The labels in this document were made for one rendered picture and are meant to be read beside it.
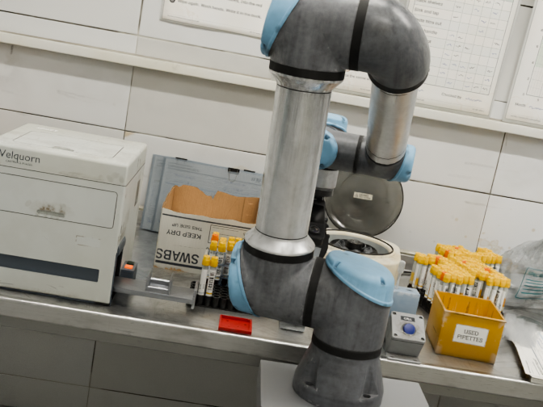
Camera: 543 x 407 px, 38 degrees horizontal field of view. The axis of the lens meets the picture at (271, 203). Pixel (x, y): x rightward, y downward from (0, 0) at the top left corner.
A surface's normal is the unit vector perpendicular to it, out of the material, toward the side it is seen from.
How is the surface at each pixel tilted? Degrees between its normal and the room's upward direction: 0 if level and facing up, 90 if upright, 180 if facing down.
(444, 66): 93
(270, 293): 95
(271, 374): 1
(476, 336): 90
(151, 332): 90
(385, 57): 117
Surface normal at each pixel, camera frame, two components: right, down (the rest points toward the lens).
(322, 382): -0.44, -0.19
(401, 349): -0.07, 0.68
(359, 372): 0.33, -0.05
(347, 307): -0.20, 0.18
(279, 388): 0.16, -0.96
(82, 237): 0.02, 0.22
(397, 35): 0.36, 0.18
